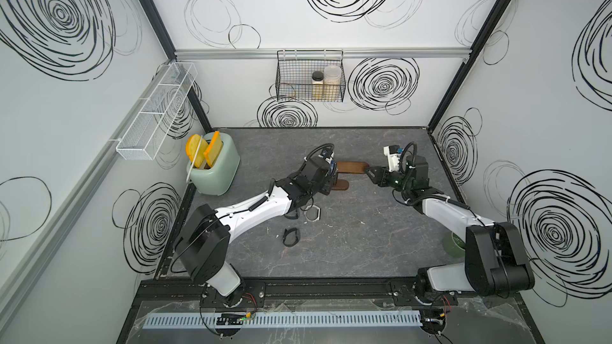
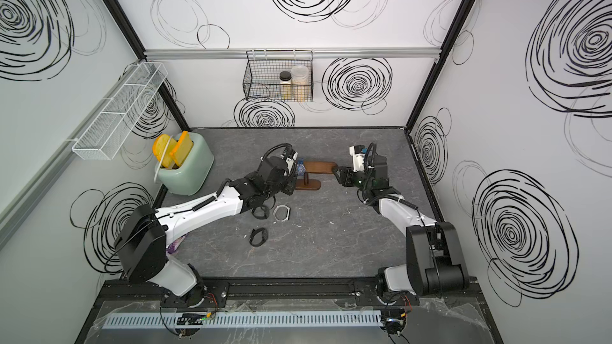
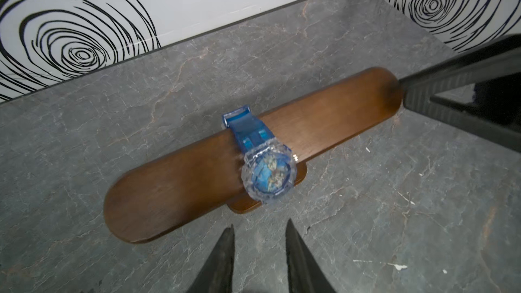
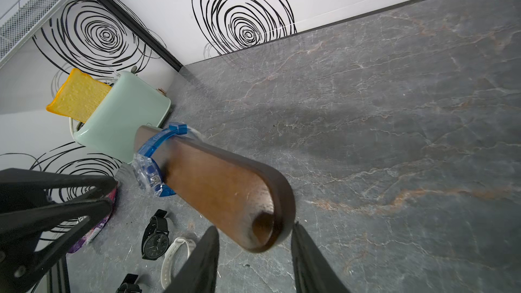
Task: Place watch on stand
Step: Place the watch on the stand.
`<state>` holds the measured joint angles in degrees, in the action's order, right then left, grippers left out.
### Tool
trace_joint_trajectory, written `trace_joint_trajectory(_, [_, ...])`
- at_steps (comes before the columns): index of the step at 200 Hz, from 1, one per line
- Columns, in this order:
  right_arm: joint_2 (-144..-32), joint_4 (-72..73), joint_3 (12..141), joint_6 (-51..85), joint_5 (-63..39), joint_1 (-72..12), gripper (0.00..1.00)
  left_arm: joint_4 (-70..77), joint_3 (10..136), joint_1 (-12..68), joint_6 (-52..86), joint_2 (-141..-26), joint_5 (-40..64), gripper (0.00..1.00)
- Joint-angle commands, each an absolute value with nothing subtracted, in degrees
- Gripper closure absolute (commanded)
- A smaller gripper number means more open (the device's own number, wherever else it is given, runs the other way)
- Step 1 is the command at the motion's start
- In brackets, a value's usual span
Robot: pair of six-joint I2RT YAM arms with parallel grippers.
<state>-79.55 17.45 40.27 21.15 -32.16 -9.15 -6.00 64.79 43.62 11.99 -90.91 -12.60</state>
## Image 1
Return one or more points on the orange sponge toast slice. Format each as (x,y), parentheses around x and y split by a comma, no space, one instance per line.
(213,150)

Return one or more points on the yellow sponge toast slice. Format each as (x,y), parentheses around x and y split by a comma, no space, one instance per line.
(196,147)

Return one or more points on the mint green toaster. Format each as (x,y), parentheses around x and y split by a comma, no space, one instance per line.
(217,179)

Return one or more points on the black wire wall basket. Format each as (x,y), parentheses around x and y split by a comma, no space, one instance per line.
(295,68)

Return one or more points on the dark wooden watch stand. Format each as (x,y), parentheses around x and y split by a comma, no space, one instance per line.
(348,167)

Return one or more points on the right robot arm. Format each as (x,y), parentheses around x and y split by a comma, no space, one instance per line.
(495,260)

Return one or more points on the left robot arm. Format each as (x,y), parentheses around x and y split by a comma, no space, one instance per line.
(203,242)

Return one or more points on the black smart band watch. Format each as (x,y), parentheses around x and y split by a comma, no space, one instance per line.
(291,237)

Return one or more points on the dark lid spice jar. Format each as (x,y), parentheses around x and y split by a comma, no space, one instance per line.
(317,91)

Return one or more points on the green bowl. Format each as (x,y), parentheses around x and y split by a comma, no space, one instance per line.
(453,245)

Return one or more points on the white wire wall shelf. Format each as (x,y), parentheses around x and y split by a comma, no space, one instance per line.
(161,107)

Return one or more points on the grey slotted cable duct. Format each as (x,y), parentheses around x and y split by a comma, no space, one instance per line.
(271,320)

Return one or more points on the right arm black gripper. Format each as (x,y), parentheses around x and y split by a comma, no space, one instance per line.
(378,172)

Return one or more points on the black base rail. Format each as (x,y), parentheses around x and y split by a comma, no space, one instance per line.
(259,292)

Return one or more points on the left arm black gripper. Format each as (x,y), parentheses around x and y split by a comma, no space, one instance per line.
(327,185)

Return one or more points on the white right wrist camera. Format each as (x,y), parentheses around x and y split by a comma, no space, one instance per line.
(394,154)

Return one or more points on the white lid plastic jar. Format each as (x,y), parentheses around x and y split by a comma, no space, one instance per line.
(332,83)

